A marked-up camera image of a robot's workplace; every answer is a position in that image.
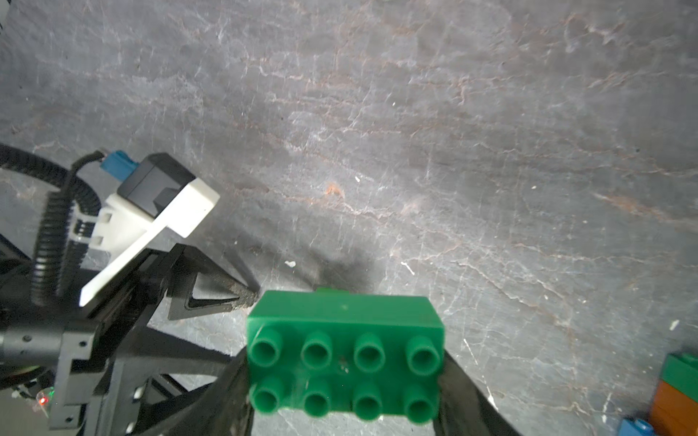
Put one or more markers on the small orange lego brick front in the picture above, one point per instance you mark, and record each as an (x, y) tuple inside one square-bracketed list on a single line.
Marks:
[(672, 412)]

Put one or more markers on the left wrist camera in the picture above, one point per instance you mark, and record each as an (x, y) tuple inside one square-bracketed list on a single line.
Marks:
[(155, 194)]

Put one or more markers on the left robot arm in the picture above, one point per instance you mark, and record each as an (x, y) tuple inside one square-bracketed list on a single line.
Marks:
[(31, 335)]

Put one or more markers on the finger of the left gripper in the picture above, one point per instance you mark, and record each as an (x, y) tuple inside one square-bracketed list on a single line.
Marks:
[(197, 286)]

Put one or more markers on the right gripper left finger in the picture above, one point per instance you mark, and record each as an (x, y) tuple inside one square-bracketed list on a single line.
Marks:
[(223, 408)]

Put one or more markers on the dark green long lego brick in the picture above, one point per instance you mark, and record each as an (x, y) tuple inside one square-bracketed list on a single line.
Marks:
[(680, 371)]

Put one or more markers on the light blue long lego brick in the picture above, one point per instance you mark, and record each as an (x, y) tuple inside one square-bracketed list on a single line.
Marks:
[(635, 427)]

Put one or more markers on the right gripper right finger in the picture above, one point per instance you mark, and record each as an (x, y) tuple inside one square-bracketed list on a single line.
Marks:
[(463, 409)]

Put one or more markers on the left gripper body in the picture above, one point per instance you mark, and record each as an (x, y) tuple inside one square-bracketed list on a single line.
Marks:
[(115, 375)]

